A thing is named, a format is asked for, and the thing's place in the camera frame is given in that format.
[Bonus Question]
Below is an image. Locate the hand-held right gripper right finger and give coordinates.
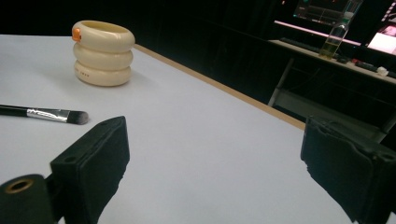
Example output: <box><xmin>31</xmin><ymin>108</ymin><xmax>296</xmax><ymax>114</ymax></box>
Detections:
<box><xmin>300</xmin><ymin>115</ymin><xmax>396</xmax><ymax>224</ymax></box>

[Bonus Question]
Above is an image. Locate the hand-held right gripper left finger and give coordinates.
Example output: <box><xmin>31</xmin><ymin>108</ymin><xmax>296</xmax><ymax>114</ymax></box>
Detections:
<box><xmin>49</xmin><ymin>115</ymin><xmax>131</xmax><ymax>224</ymax></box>

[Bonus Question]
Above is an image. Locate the black makeup brush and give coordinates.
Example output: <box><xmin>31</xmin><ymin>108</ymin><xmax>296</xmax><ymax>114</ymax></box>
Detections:
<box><xmin>0</xmin><ymin>104</ymin><xmax>91</xmax><ymax>126</ymax></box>

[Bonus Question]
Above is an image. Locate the cream ringed brush holder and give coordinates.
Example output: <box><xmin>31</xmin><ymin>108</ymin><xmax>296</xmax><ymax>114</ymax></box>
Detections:
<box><xmin>71</xmin><ymin>20</ymin><xmax>136</xmax><ymax>88</ymax></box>

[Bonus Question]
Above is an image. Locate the grey side desk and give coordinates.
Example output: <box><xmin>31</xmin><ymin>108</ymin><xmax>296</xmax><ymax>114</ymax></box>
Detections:
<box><xmin>267</xmin><ymin>38</ymin><xmax>396</xmax><ymax>144</ymax></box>

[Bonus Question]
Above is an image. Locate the black keyboard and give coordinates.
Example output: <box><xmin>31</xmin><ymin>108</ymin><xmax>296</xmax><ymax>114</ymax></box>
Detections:
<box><xmin>279</xmin><ymin>36</ymin><xmax>321</xmax><ymax>54</ymax></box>

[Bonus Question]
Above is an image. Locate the clear plastic bottle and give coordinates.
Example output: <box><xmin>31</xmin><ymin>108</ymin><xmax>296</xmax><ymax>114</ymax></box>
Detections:
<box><xmin>318</xmin><ymin>11</ymin><xmax>354</xmax><ymax>61</ymax></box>

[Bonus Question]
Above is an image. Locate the bright computer monitor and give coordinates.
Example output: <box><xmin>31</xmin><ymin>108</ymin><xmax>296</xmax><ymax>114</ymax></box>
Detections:
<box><xmin>366</xmin><ymin>23</ymin><xmax>396</xmax><ymax>56</ymax></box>

